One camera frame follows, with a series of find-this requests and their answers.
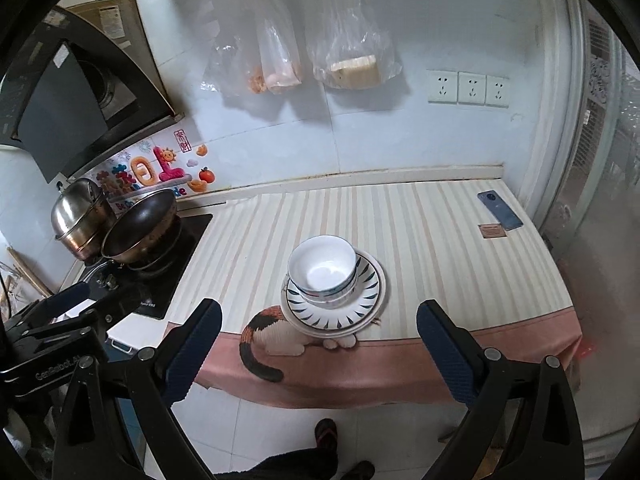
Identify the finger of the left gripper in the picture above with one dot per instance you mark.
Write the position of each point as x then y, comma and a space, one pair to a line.
42, 312

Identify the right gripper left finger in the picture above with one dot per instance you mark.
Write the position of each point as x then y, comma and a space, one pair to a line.
159, 377

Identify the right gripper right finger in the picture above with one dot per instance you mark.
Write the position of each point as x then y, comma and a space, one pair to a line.
484, 380

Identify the white plate pink flowers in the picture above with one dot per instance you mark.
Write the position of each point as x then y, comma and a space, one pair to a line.
346, 313

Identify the plain white bowl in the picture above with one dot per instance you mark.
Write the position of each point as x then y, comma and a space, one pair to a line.
325, 295

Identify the white bowl coloured dots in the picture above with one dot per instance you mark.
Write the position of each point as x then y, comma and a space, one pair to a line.
322, 263

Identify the white bowl red flowers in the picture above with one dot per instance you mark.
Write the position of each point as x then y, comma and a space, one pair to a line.
328, 303

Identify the black stove top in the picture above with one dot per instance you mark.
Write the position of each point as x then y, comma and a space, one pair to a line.
158, 274

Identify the steel pot with lid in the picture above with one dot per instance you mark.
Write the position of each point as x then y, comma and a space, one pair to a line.
81, 217

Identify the dark frying pan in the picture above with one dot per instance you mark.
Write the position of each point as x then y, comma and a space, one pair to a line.
135, 233

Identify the black shoe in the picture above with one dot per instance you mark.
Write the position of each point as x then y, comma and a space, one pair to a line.
325, 435

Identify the striped tablecloth with cat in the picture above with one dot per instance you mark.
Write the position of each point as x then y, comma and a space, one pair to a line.
420, 241

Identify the small brown card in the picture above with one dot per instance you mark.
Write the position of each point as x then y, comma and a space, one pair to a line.
492, 230

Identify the black range hood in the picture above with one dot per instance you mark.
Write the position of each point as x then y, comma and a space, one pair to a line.
83, 87

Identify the dark smartphone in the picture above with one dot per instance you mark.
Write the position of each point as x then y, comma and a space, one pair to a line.
502, 212

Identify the plastic bag with orange food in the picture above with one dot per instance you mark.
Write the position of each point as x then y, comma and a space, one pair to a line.
254, 52

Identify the plastic bag with bread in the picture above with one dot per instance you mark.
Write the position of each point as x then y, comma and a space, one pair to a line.
346, 46

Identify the colourful wall sticker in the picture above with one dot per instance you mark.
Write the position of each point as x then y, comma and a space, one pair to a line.
175, 158

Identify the white wall socket panel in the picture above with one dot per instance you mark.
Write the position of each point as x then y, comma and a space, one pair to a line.
447, 87

